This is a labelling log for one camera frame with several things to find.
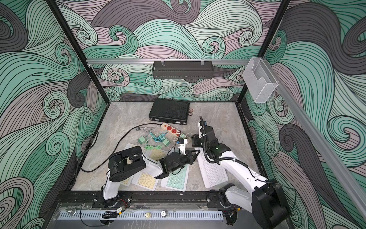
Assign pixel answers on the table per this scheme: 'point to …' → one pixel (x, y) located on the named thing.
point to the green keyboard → (177, 181)
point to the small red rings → (190, 110)
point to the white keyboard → (212, 173)
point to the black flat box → (170, 110)
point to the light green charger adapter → (141, 140)
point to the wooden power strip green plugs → (172, 130)
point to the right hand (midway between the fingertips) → (191, 137)
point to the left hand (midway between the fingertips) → (201, 150)
